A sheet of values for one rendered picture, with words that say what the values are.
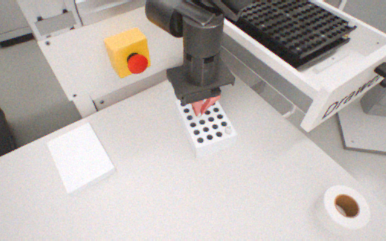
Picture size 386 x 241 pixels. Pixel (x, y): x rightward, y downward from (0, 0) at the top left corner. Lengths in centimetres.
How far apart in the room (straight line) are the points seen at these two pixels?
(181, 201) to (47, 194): 24
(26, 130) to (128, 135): 126
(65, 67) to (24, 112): 134
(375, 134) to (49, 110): 190
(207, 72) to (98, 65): 25
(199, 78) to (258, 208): 24
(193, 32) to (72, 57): 26
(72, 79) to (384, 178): 149
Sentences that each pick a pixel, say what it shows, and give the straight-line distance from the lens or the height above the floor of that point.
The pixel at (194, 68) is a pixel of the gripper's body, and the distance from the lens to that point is 39.
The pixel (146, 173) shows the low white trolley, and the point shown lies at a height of 76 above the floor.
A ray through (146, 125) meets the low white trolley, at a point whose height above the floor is 76.
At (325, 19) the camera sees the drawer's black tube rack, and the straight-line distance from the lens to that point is 65.
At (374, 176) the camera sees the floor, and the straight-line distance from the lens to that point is 161.
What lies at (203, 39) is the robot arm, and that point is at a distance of 36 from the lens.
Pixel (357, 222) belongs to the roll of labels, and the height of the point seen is 80.
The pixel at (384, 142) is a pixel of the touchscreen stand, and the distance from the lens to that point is 173.
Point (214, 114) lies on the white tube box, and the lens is 52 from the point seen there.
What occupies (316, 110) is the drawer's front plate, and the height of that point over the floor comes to 88.
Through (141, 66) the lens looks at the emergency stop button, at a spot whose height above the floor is 88.
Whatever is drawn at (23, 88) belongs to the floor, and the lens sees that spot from 203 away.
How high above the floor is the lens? 120
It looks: 52 degrees down
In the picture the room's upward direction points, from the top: straight up
